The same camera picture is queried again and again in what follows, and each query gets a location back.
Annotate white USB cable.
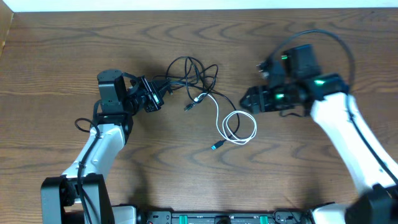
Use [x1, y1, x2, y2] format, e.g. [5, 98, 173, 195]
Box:
[193, 92, 257, 146]

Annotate black USB cable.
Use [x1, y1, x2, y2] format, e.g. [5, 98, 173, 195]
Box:
[152, 55, 241, 151]

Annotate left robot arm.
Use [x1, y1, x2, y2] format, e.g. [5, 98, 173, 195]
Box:
[40, 69, 172, 223]

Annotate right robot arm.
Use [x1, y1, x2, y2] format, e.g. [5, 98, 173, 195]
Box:
[239, 44, 397, 223]

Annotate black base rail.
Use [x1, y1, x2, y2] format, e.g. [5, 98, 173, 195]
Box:
[111, 203, 343, 224]

